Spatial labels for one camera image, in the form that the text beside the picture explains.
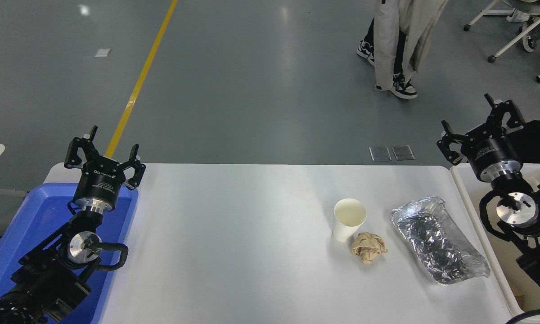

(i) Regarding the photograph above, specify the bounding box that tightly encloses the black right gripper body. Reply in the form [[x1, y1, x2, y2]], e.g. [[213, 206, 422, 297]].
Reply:
[[460, 125, 522, 180]]

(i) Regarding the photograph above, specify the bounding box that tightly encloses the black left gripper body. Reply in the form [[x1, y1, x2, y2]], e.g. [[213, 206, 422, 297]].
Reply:
[[74, 157, 126, 207]]

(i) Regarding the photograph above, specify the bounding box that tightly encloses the white paper cup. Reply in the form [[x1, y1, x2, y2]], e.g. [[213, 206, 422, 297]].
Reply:
[[332, 198, 367, 243]]

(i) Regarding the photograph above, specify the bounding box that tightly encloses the large pale plastic bin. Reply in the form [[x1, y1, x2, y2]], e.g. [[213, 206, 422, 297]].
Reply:
[[450, 162, 540, 324]]

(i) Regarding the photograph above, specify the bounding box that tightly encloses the metal floor plate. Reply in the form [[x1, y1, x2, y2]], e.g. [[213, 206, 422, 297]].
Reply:
[[369, 146, 392, 162], [392, 145, 415, 161]]

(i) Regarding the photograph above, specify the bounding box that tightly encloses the blue plastic tray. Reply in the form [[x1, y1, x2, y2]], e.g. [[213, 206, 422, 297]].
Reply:
[[0, 182, 139, 324]]

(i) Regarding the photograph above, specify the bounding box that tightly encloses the crumpled silver foil tray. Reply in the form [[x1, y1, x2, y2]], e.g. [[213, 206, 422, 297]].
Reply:
[[390, 196, 491, 285]]

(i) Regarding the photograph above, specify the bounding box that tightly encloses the crumpled tan paper ball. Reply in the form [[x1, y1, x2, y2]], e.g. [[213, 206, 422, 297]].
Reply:
[[351, 232, 388, 265]]

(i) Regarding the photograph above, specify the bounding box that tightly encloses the white wheeled chair frame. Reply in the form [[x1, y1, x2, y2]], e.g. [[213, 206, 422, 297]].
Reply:
[[463, 0, 540, 63]]

